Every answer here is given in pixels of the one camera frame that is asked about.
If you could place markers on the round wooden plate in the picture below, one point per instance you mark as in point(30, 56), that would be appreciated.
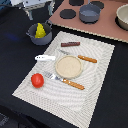
point(69, 66)

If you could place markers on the black stove burner back-left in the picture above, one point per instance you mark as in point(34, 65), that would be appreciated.
point(76, 2)

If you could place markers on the brown toy stove board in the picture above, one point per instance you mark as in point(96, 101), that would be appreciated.
point(104, 27)

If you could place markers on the yellow toy cheese wedge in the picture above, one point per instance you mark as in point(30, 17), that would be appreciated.
point(40, 32)

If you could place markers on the red toy tomato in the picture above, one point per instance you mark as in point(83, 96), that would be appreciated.
point(37, 80)

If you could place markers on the beige bowl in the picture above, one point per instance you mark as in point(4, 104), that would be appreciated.
point(122, 15)

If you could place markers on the grey pot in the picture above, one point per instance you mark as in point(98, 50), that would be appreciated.
point(89, 13)
point(44, 40)

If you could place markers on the black stove burner back-right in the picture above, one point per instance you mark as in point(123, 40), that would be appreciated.
point(98, 4)

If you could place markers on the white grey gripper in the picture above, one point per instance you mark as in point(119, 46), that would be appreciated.
point(29, 5)

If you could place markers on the grey pot on stove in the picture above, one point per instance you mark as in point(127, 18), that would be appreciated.
point(89, 13)

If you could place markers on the toy knife wooden handle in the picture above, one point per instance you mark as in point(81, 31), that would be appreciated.
point(79, 56)

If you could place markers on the toy fork wooden handle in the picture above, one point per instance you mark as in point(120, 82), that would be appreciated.
point(54, 77)

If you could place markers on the woven grey placemat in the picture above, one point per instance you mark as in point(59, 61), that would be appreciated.
point(68, 103)

